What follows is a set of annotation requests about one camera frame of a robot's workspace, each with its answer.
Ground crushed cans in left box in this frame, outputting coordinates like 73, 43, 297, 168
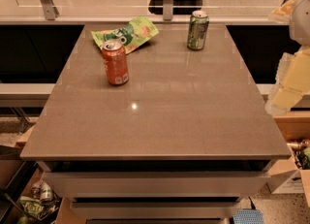
31, 181, 53, 203

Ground green soda can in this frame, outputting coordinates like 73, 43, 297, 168
187, 10, 209, 50

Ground green snack bag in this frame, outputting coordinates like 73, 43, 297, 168
91, 16, 159, 54

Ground cardboard box right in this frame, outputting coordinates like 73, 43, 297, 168
267, 111, 310, 207

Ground grey drawer cabinet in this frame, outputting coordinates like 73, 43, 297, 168
38, 156, 272, 224

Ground green bag in left box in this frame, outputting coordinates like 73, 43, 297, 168
20, 196, 48, 220

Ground blue perforated pad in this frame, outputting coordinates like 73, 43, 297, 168
232, 209, 264, 224

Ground cardboard box left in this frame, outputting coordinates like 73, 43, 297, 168
0, 129, 85, 224

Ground orange soda can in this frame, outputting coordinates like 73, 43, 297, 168
102, 40, 129, 85

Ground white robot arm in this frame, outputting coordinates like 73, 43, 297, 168
265, 0, 310, 115

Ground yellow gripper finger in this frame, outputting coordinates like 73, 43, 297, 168
268, 0, 296, 24
265, 48, 310, 115

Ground cardboard box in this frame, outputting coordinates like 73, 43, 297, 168
267, 111, 310, 207
0, 129, 85, 224

